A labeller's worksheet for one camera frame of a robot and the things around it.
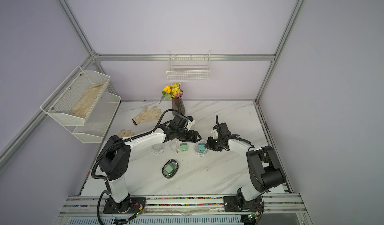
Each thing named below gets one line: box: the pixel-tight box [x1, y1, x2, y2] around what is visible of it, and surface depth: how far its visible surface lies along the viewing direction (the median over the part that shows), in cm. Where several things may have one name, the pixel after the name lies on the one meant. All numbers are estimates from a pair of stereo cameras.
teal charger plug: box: [198, 143, 206, 153], surface depth 92 cm
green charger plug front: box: [164, 163, 175, 174], surface depth 85 cm
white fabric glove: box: [132, 105, 162, 126], surface depth 113 cm
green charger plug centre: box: [180, 142, 188, 152], surface depth 95 cm
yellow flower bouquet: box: [158, 82, 183, 105], surface depth 95 cm
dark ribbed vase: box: [172, 97, 186, 115], surface depth 103 cm
